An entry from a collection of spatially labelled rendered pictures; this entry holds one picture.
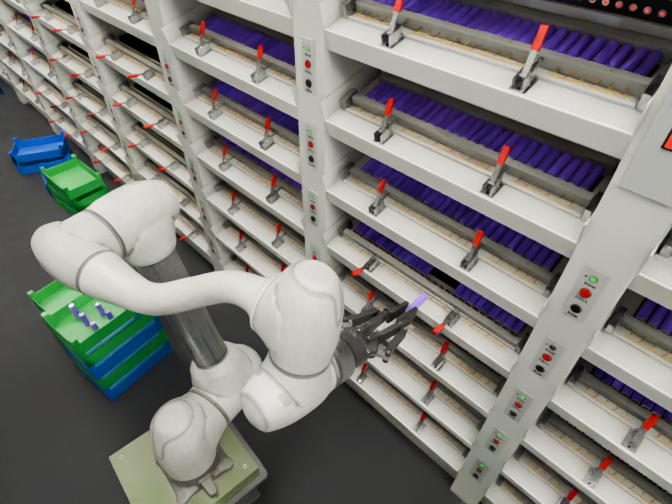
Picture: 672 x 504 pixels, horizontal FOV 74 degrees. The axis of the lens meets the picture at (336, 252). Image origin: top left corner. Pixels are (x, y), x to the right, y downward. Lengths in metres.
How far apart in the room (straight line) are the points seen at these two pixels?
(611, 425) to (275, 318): 0.76
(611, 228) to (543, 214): 0.12
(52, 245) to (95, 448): 1.09
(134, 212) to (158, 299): 0.27
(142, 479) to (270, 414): 0.91
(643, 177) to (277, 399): 0.62
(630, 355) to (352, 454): 1.09
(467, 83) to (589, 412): 0.73
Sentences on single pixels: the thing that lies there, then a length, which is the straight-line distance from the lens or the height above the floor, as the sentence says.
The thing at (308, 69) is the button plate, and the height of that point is 1.26.
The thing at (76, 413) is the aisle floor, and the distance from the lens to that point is 2.10.
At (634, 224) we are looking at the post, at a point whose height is 1.23.
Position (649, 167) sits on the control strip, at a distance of 0.75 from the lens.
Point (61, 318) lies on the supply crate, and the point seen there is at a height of 0.33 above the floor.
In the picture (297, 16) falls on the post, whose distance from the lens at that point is 1.07.
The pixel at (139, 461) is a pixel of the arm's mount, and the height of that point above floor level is 0.24.
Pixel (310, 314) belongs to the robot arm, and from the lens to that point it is 0.63.
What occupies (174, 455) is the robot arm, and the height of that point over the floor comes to 0.46.
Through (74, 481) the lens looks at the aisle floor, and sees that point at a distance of 1.97.
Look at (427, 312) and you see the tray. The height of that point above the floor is 0.75.
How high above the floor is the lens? 1.66
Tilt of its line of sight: 44 degrees down
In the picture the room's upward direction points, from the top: 1 degrees clockwise
